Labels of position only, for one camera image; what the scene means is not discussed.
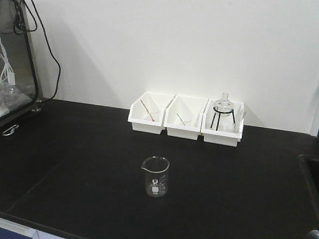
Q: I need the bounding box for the round glass flask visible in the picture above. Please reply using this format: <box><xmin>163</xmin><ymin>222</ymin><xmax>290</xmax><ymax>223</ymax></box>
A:
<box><xmin>214</xmin><ymin>93</ymin><xmax>234</xmax><ymax>117</ymax></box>

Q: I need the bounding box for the white left storage bin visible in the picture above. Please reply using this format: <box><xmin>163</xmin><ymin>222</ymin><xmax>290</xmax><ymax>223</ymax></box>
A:
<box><xmin>128</xmin><ymin>92</ymin><xmax>175</xmax><ymax>134</ymax></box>

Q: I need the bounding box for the glass fronted cabinet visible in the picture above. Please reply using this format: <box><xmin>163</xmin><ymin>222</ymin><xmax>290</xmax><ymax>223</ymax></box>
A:
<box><xmin>0</xmin><ymin>0</ymin><xmax>41</xmax><ymax>126</ymax></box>

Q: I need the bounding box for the black wire tripod stand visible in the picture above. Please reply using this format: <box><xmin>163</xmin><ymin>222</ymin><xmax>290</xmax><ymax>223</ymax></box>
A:
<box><xmin>210</xmin><ymin>106</ymin><xmax>236</xmax><ymax>130</ymax></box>

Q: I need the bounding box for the metal ring handle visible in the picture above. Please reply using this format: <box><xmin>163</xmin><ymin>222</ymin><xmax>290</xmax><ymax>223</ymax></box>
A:
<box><xmin>2</xmin><ymin>124</ymin><xmax>19</xmax><ymax>136</ymax></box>

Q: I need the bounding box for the clear glass beaker on bench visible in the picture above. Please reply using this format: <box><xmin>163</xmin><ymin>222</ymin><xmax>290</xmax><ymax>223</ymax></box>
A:
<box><xmin>141</xmin><ymin>156</ymin><xmax>170</xmax><ymax>198</ymax></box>

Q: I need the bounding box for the red tipped glass rod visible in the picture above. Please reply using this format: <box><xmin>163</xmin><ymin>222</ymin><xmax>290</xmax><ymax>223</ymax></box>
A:
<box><xmin>140</xmin><ymin>100</ymin><xmax>155</xmax><ymax>122</ymax></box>

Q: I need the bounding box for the glassware at right bin edge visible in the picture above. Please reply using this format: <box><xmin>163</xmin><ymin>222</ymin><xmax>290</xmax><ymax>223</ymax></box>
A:
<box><xmin>234</xmin><ymin>107</ymin><xmax>246</xmax><ymax>133</ymax></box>

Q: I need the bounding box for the small beaker in middle bin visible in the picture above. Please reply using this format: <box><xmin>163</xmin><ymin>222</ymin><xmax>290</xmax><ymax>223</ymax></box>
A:
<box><xmin>180</xmin><ymin>116</ymin><xmax>192</xmax><ymax>126</ymax></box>

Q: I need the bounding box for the white right storage bin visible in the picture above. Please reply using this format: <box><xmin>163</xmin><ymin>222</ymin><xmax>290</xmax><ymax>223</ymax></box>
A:
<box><xmin>201</xmin><ymin>99</ymin><xmax>245</xmax><ymax>147</ymax></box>

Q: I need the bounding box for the small beaker in left bin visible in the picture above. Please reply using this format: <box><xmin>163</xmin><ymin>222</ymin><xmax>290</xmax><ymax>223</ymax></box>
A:
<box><xmin>149</xmin><ymin>108</ymin><xmax>160</xmax><ymax>122</ymax></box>

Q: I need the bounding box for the white middle storage bin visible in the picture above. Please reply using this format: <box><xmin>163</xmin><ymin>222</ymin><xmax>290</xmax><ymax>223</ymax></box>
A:
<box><xmin>164</xmin><ymin>95</ymin><xmax>208</xmax><ymax>140</ymax></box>

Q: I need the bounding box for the black power cable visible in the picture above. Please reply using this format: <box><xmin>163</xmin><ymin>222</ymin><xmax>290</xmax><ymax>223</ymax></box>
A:
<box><xmin>12</xmin><ymin>0</ymin><xmax>62</xmax><ymax>101</ymax></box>

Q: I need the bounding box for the white storage bin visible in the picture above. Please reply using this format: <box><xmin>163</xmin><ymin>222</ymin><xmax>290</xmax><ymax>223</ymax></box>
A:
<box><xmin>164</xmin><ymin>95</ymin><xmax>208</xmax><ymax>140</ymax></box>
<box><xmin>128</xmin><ymin>92</ymin><xmax>175</xmax><ymax>134</ymax></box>
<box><xmin>201</xmin><ymin>99</ymin><xmax>245</xmax><ymax>147</ymax></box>

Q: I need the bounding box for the small beaker in bin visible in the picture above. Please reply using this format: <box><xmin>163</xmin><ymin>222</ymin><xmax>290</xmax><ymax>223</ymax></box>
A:
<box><xmin>149</xmin><ymin>108</ymin><xmax>160</xmax><ymax>122</ymax></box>
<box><xmin>180</xmin><ymin>116</ymin><xmax>192</xmax><ymax>126</ymax></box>

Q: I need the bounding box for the white cord with tag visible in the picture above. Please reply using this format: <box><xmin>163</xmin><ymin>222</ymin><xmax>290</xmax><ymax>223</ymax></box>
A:
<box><xmin>0</xmin><ymin>39</ymin><xmax>16</xmax><ymax>87</ymax></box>

